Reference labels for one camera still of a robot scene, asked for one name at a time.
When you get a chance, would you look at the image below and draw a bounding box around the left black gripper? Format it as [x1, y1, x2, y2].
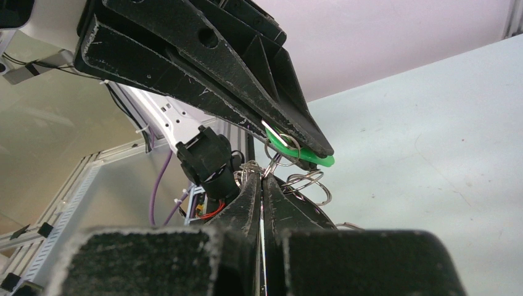
[0, 0, 107, 54]

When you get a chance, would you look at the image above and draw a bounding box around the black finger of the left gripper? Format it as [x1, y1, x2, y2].
[103, 1, 334, 158]
[73, 15, 315, 171]

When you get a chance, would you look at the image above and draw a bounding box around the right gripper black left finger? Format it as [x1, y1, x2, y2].
[43, 174, 262, 295]

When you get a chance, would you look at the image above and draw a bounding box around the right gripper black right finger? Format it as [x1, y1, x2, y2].
[262, 176, 466, 295]

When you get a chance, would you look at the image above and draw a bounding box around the green key tag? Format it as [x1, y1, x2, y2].
[265, 128, 335, 167]

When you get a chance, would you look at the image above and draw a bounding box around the large grey keyring with keys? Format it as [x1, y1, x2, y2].
[233, 119, 364, 296]

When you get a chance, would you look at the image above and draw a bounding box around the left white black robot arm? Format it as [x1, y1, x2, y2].
[1, 1, 334, 184]

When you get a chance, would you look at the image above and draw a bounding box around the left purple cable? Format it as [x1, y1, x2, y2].
[149, 149, 193, 227]

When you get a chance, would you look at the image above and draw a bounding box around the white slotted cable duct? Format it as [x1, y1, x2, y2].
[22, 163, 102, 282]

